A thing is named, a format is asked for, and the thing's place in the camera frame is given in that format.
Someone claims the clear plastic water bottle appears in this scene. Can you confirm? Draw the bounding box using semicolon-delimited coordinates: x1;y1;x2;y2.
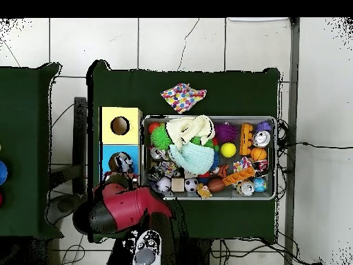
114;153;136;174

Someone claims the mint green cloth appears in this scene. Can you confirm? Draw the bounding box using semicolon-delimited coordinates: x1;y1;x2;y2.
170;142;216;175

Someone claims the cream cloth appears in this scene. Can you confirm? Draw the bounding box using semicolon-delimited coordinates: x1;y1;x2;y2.
165;115;216;151

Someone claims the polka dot cloth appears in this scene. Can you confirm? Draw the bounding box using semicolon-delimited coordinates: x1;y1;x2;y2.
161;82;208;115

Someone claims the orange plastic toy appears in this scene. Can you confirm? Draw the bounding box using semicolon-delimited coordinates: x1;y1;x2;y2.
221;167;256;187

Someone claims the wooden box with three holes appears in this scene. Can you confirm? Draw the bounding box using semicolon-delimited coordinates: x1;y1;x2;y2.
98;106;143;191

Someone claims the black upright panel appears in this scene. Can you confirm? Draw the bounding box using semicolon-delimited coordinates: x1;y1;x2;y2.
73;97;88;195

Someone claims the green spiky ball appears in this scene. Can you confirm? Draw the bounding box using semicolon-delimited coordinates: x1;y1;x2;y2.
151;126;170;150

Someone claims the dark green tablecloth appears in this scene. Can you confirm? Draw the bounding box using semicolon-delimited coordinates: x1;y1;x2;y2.
87;59;282;244

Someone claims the side table with green cloth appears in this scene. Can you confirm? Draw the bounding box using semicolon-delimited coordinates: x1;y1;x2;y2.
0;61;63;239

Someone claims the small brown football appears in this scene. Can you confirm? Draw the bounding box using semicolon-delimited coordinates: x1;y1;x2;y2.
207;177;226;193

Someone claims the blue round object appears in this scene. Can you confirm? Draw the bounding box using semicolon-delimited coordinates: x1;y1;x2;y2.
0;159;9;186

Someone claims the yellow ball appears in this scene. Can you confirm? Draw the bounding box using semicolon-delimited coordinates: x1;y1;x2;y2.
220;142;237;159

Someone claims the purple spiky ball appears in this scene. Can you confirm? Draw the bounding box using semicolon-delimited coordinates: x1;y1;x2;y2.
214;122;239;144

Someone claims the orange long plastic block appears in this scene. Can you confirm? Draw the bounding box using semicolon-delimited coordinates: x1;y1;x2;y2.
239;123;254;157

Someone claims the small orange basketball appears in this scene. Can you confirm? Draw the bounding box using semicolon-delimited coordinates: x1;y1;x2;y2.
250;146;268;162

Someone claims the silver soda can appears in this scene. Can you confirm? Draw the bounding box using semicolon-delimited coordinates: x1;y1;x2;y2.
252;130;271;148

